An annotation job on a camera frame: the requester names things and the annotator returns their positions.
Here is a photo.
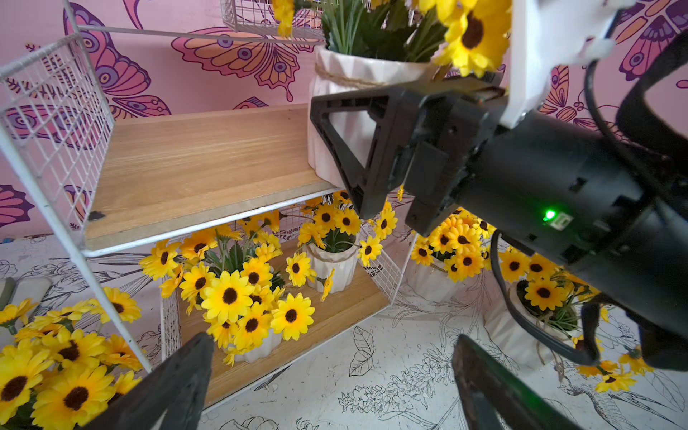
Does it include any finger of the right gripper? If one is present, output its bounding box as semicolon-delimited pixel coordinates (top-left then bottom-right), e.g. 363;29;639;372
310;88;419;220

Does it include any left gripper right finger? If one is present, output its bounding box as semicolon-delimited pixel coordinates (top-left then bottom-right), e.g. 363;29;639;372
453;334;579;429

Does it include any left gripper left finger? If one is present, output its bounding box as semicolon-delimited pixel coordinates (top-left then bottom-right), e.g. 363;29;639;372
85;333;214;430

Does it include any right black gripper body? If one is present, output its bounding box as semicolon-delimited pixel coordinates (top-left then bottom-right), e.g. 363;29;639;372
386;78;508;235

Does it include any sunflower pot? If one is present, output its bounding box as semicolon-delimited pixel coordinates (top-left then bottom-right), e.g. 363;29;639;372
484;248;654;392
285;190;400;300
1;298;143;429
407;208;496;303
271;0;512;189
140;226;319;366

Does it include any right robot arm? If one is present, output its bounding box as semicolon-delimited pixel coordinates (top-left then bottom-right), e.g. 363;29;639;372
310;34;687;371

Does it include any white wire wooden shelf rack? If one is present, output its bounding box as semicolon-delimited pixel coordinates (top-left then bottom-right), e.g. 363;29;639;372
0;0;420;410

